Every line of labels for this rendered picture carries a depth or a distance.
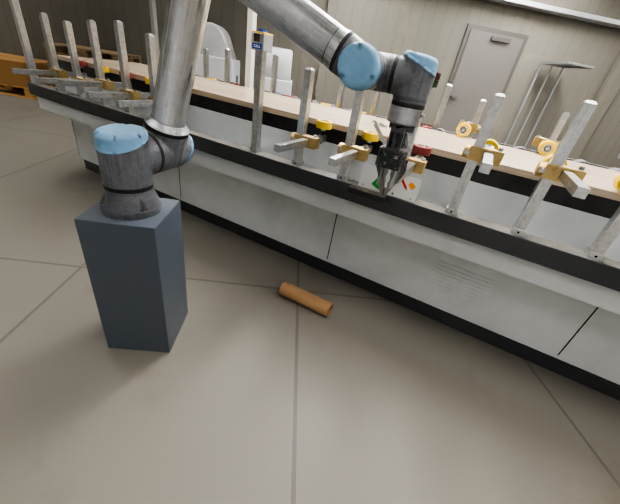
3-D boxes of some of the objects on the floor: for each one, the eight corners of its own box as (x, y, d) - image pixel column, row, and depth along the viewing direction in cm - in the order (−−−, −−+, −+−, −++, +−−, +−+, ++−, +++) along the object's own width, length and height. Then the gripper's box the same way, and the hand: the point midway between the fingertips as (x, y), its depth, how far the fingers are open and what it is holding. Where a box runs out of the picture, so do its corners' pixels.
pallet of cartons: (73, 94, 573) (66, 63, 547) (35, 99, 492) (25, 63, 466) (-8, 81, 560) (-19, 49, 534) (-61, 84, 478) (-77, 46, 452)
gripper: (382, 122, 84) (363, 195, 95) (415, 130, 81) (391, 204, 92) (389, 120, 91) (371, 189, 101) (420, 127, 88) (397, 197, 99)
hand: (384, 190), depth 98 cm, fingers closed
